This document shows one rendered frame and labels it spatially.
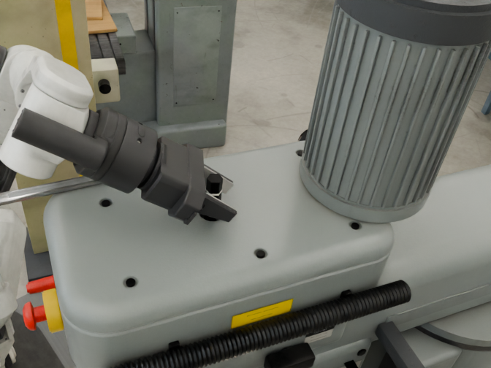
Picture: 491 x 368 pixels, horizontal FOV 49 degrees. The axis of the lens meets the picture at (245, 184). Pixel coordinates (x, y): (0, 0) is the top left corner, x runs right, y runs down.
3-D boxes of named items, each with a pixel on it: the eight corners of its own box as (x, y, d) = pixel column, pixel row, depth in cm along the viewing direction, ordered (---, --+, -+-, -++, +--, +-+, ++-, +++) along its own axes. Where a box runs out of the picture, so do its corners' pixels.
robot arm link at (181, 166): (173, 178, 79) (97, 144, 74) (209, 132, 74) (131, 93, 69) (174, 242, 70) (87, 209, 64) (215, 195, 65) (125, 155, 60)
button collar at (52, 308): (52, 342, 76) (45, 317, 72) (46, 308, 80) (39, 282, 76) (66, 337, 77) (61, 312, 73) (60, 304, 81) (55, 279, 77)
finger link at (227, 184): (236, 182, 76) (199, 164, 73) (223, 196, 77) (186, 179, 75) (234, 174, 77) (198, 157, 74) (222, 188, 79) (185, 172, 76)
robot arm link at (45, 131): (87, 177, 72) (1, 142, 67) (124, 106, 69) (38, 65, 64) (92, 215, 62) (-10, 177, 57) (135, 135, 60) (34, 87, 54)
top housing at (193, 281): (79, 402, 70) (63, 332, 59) (51, 255, 87) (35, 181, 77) (382, 306, 86) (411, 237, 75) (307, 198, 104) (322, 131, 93)
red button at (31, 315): (27, 338, 75) (22, 321, 72) (24, 315, 78) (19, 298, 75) (52, 331, 76) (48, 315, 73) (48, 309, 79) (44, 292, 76)
